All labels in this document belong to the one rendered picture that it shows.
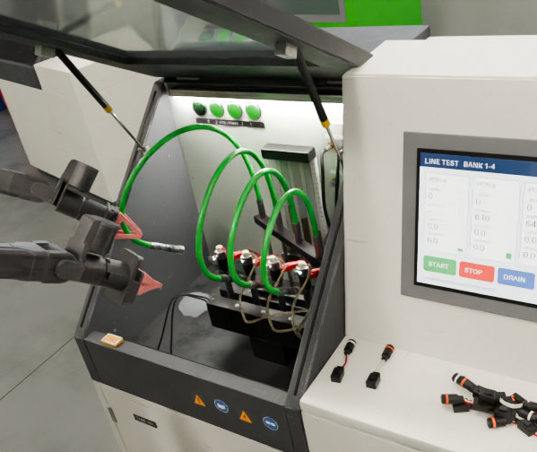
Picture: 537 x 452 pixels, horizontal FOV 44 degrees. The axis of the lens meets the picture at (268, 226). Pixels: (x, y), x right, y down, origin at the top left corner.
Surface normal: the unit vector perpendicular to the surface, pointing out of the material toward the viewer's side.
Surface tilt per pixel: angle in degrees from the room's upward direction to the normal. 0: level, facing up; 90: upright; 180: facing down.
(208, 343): 0
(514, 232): 76
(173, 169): 90
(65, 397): 0
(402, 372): 0
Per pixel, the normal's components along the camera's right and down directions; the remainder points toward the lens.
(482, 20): -0.53, 0.51
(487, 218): -0.55, 0.30
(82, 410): -0.18, -0.85
